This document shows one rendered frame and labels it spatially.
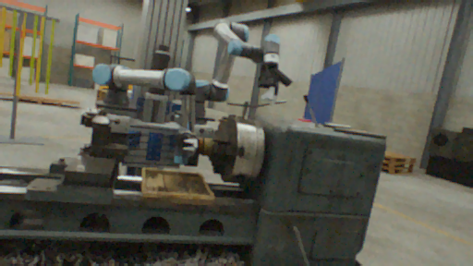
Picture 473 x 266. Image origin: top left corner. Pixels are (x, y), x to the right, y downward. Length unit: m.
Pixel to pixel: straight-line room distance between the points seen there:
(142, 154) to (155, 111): 0.31
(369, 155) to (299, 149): 0.37
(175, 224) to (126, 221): 0.20
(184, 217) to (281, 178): 0.45
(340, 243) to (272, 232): 0.37
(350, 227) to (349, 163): 0.33
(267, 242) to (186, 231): 0.37
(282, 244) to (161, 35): 1.48
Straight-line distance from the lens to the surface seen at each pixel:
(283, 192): 1.42
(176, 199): 1.35
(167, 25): 2.22
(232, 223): 1.47
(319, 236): 1.61
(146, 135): 2.03
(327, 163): 1.50
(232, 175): 1.41
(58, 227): 1.44
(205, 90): 2.08
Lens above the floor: 1.35
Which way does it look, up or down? 7 degrees down
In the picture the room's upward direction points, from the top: 10 degrees clockwise
